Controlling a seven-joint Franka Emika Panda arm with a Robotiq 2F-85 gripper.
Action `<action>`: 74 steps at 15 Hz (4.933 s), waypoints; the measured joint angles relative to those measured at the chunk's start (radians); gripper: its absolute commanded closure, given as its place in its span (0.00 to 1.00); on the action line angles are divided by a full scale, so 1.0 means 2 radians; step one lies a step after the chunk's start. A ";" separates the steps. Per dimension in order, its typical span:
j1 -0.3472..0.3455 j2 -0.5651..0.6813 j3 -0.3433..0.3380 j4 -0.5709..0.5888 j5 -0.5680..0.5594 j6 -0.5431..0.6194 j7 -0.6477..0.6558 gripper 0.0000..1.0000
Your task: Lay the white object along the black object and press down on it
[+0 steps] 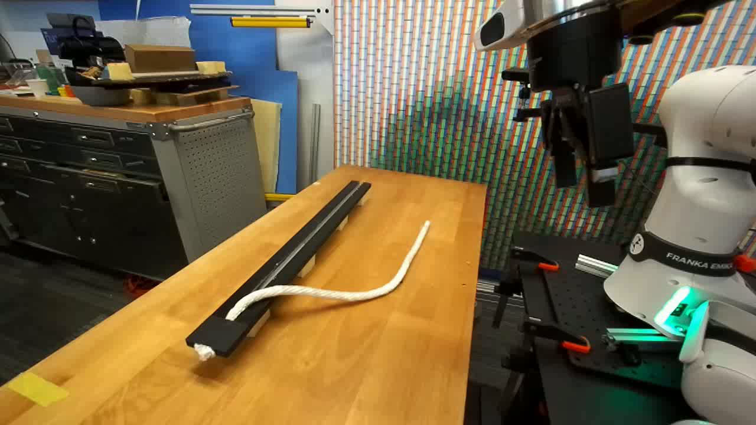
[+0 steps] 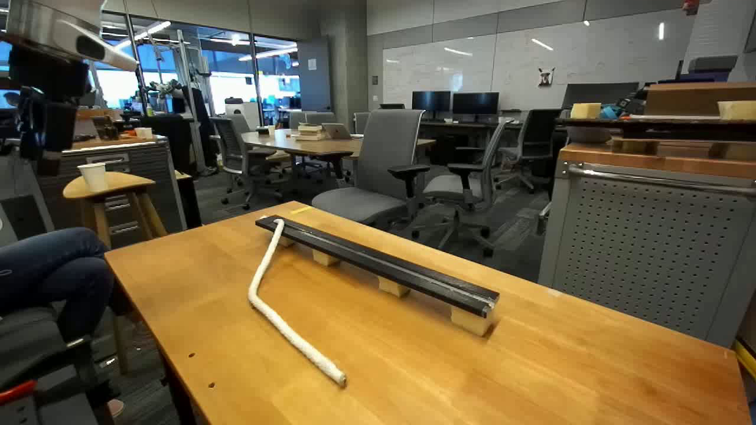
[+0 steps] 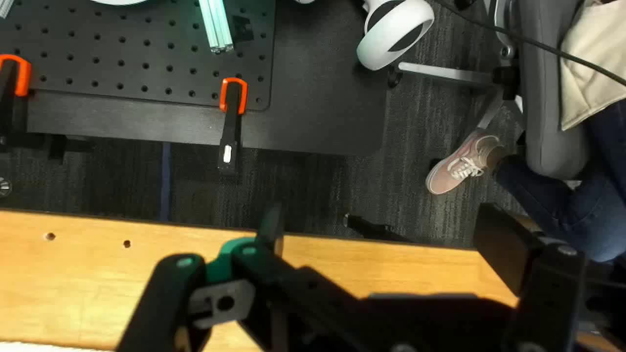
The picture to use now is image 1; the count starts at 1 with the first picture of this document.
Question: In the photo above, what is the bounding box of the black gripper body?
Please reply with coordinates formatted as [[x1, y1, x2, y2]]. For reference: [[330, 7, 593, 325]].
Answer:
[[524, 10, 625, 114]]

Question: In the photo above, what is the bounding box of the white rope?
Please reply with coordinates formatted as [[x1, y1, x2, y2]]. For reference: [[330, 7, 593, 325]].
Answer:
[[191, 219, 434, 364]]

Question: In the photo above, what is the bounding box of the aluminium extrusion bar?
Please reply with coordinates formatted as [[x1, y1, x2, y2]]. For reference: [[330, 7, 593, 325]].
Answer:
[[575, 253, 623, 279], [605, 324, 680, 348]]

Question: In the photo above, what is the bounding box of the grey metal pole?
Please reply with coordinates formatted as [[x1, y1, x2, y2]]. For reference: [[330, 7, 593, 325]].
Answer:
[[306, 101, 324, 190]]

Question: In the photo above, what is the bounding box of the yellow horizontal bar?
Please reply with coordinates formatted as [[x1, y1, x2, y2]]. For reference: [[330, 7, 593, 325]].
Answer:
[[230, 15, 312, 30]]

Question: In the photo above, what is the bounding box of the white horizontal bar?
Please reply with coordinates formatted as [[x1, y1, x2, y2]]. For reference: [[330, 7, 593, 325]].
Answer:
[[186, 3, 335, 18]]

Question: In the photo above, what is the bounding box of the yellow foam block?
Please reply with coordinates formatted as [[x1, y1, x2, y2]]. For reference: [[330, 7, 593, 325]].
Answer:
[[104, 61, 134, 85], [197, 60, 231, 77]]

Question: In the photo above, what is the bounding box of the grey perforated metal cabinet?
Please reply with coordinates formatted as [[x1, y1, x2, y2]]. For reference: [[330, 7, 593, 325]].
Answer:
[[0, 92, 269, 284]]

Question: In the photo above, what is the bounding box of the wooden beam under tray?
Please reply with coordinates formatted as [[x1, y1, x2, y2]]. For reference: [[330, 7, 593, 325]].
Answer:
[[152, 83, 239, 108]]

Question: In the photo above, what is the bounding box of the brown cardboard box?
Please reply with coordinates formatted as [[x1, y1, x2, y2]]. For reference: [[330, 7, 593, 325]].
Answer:
[[123, 43, 199, 76]]

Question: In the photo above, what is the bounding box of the black tray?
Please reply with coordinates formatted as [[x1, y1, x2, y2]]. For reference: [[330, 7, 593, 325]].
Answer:
[[67, 68, 241, 108]]

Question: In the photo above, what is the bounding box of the green plastic item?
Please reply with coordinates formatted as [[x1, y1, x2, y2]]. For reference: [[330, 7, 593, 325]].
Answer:
[[32, 66, 71, 99]]

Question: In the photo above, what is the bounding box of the yellow tape piece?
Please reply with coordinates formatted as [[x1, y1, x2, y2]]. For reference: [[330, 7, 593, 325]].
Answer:
[[8, 370, 71, 408]]

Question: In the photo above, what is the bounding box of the black camera on stand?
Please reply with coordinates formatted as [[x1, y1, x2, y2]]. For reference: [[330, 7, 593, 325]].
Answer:
[[498, 66, 553, 126]]

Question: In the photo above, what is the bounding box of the orange-handled black clamp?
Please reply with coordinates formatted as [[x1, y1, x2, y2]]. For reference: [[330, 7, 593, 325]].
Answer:
[[491, 243, 562, 330], [733, 249, 756, 279], [523, 315, 596, 358]]

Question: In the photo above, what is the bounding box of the long black grooved rail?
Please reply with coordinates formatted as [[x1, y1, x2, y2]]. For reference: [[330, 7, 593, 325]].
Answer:
[[184, 179, 373, 361]]

